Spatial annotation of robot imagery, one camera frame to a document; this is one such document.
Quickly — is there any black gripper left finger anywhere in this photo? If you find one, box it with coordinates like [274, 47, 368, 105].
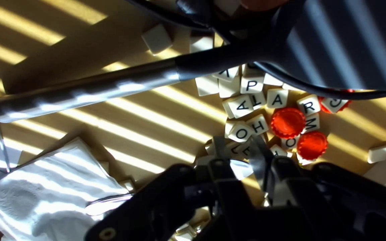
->
[209, 137, 246, 241]

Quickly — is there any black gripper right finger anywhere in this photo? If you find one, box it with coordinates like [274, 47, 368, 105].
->
[248, 137, 291, 207]

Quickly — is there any letter tile A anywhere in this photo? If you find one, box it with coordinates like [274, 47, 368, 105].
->
[267, 89, 289, 109]

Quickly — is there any red bottle cap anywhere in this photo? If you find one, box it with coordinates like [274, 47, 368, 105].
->
[298, 132, 329, 161]
[271, 108, 306, 138]

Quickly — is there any letter tile H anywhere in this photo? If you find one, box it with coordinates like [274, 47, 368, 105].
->
[248, 114, 270, 136]

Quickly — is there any letter tile O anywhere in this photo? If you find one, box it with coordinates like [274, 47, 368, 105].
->
[226, 121, 254, 144]

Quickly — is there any letter tile P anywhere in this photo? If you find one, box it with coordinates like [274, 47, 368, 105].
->
[240, 77, 264, 94]

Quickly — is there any white napkin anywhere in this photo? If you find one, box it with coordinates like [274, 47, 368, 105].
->
[0, 138, 132, 241]

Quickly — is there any black cable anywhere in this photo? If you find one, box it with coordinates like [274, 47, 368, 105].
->
[130, 0, 386, 101]

